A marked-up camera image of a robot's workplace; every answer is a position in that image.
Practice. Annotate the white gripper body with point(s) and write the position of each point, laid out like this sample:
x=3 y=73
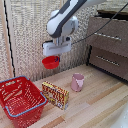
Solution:
x=56 y=48

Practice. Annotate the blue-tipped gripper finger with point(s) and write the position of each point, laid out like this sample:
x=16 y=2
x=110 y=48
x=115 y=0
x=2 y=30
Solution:
x=59 y=58

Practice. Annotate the red bowl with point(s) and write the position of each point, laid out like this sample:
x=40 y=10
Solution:
x=50 y=62

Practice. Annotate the red yellow snack box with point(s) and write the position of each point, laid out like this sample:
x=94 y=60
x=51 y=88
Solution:
x=55 y=95

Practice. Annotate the brown drawer cabinet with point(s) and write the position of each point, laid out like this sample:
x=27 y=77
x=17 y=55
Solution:
x=108 y=46

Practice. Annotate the pink cup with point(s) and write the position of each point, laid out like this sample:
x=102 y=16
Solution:
x=77 y=82

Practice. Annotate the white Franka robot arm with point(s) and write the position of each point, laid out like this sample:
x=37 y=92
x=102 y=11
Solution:
x=66 y=18

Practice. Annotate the red plastic basket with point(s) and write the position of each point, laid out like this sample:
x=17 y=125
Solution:
x=20 y=100

